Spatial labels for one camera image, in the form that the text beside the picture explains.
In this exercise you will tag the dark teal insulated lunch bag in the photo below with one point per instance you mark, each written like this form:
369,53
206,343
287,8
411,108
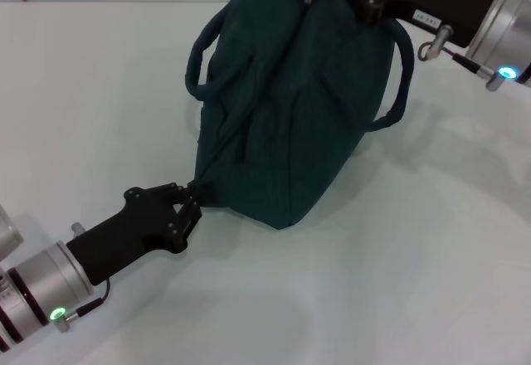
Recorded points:
290,112

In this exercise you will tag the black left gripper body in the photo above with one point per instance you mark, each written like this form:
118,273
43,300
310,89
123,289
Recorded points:
132,228

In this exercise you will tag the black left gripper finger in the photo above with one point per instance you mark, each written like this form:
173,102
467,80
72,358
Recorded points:
188,220
176,188

